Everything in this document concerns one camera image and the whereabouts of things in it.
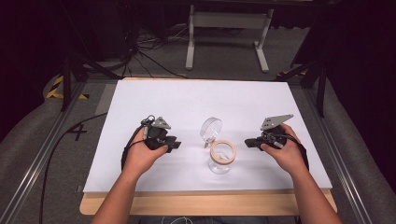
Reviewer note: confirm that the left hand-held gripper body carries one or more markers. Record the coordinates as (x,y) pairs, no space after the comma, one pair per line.
(157,133)

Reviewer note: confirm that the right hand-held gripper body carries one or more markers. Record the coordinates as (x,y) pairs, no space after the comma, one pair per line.
(274,127)

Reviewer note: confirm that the clear glass jar hinged lid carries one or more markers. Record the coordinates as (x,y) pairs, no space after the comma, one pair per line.
(221,154)

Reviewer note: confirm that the person's left hand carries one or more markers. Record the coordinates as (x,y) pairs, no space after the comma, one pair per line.
(141,157)

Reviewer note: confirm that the person's right hand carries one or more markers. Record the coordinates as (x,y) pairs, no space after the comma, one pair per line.
(288,155)

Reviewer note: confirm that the black metal stand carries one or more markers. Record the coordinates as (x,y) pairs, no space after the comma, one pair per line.
(67,81)
(320,87)

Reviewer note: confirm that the grey floor tape strip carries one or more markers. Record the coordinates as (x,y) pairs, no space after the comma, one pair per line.
(105,99)

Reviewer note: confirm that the dark curtain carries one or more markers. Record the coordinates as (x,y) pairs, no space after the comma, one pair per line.
(364,77)
(28,46)

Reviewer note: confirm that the yellow black floor tape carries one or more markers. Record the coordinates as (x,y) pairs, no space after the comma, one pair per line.
(56,90)

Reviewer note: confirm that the aluminium floor rail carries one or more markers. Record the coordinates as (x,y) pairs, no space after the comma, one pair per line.
(40,158)
(337,155)

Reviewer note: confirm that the white metal desk frame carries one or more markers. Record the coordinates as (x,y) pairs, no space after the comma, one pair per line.
(229,20)

